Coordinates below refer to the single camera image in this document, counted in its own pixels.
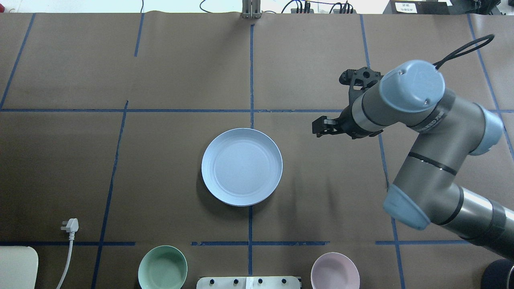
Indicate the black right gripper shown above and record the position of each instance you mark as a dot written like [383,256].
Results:
[347,124]

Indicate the blue plate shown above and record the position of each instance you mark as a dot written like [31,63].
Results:
[242,167]

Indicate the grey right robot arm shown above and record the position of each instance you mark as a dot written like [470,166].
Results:
[449,129]

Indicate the black box with label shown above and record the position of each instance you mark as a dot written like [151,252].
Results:
[419,7]

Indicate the pink bowl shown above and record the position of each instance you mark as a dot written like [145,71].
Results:
[334,271]

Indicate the green bowl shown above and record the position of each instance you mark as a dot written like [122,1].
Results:
[163,267]

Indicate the black cooking pot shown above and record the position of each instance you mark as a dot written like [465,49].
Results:
[498,275]

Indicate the metal camera stand bracket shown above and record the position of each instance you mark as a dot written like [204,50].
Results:
[251,9]

